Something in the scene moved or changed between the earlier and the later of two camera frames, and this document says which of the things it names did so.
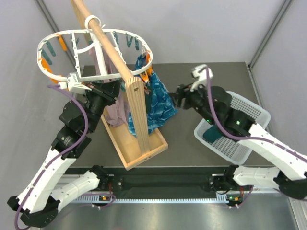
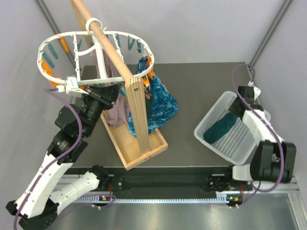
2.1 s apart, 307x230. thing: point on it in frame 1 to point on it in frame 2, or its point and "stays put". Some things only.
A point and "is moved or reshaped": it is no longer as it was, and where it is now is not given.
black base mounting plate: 160,179 stays put
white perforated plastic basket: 235,151 stays put
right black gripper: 183,91 to 232,109
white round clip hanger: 92,25 is moved or reshaped
